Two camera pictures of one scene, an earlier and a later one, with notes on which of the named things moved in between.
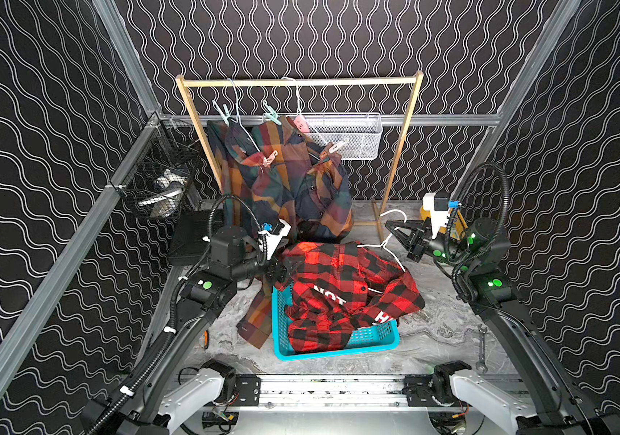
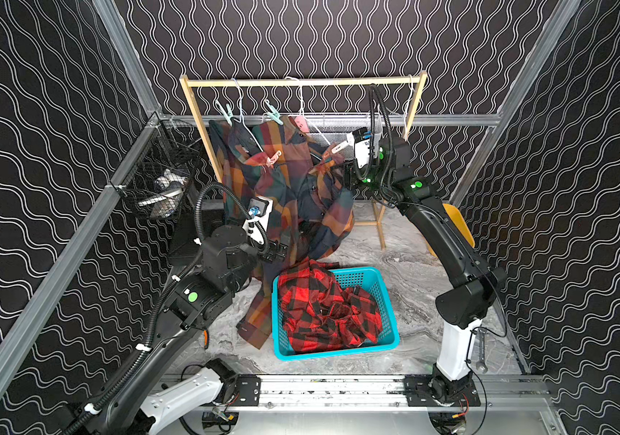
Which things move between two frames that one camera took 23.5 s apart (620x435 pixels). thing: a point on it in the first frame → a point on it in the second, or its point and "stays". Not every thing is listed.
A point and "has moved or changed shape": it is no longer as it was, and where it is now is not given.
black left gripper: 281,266 → 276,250
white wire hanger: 384,246 → 407,107
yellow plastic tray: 456,224 stays
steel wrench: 481,363 stays
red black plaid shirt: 338,287 has moved or changed shape
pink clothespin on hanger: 301,122 stays
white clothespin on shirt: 339,145 stays
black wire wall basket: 156,179 stays
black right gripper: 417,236 → 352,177
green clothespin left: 225,113 stays
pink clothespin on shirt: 270,159 stays
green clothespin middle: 271,114 stays
